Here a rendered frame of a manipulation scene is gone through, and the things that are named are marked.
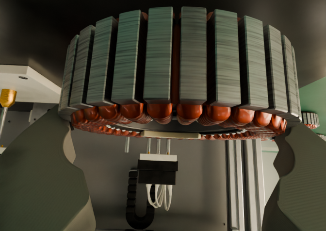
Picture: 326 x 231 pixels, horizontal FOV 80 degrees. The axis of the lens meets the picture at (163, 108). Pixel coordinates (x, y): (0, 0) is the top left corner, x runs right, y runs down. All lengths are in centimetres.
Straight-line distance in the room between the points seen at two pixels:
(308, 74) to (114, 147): 46
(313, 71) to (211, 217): 43
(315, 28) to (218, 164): 44
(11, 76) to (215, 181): 49
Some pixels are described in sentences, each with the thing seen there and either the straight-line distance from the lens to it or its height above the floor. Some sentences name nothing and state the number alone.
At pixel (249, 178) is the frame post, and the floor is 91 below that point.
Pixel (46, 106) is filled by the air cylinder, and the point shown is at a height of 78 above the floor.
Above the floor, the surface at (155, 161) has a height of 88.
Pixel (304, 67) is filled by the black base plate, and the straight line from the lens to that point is 27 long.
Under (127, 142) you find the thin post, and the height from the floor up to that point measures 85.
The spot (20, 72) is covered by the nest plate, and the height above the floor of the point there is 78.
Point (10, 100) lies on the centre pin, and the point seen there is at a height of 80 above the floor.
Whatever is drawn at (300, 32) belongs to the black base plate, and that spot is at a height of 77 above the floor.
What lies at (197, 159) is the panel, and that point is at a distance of 57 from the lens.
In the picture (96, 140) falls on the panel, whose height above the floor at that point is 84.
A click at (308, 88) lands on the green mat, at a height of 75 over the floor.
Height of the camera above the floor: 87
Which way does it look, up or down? 13 degrees down
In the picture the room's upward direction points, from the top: 178 degrees counter-clockwise
